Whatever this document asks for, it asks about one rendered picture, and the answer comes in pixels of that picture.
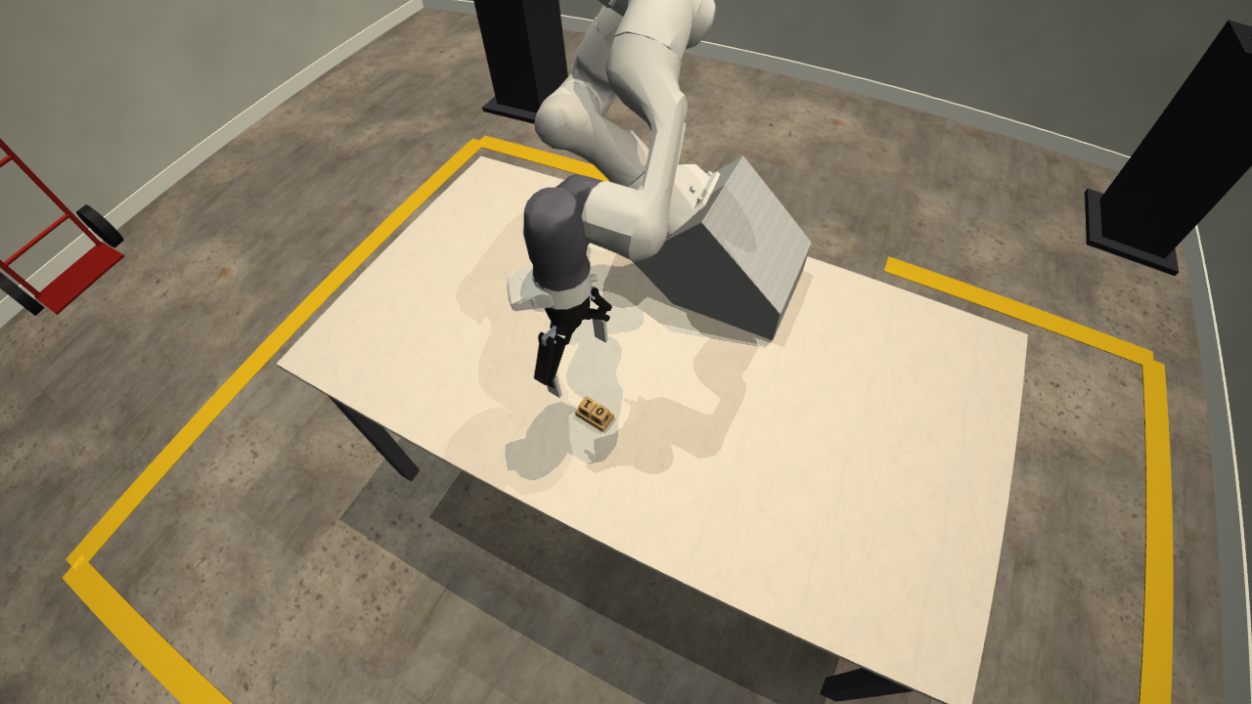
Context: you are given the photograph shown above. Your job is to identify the brown rectangular tray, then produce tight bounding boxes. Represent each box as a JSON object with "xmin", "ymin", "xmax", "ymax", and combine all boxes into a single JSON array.
[{"xmin": 575, "ymin": 410, "xmax": 613, "ymax": 432}]

